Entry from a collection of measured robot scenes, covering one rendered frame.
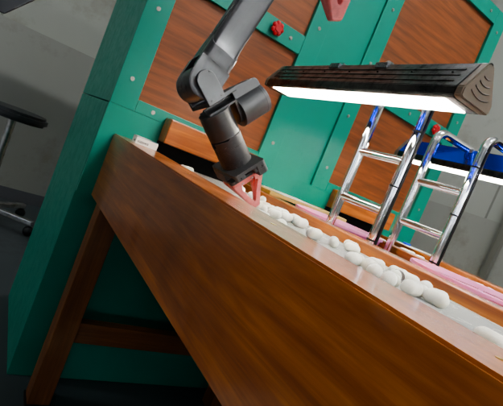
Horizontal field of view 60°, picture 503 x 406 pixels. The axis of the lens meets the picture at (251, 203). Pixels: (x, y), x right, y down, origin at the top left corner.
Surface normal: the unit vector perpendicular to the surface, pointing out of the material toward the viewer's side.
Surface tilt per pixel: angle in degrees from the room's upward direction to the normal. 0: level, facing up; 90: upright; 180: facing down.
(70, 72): 90
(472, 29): 90
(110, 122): 90
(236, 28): 79
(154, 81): 90
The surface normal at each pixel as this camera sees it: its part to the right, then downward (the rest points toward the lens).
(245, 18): 0.51, 0.11
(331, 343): -0.80, -0.29
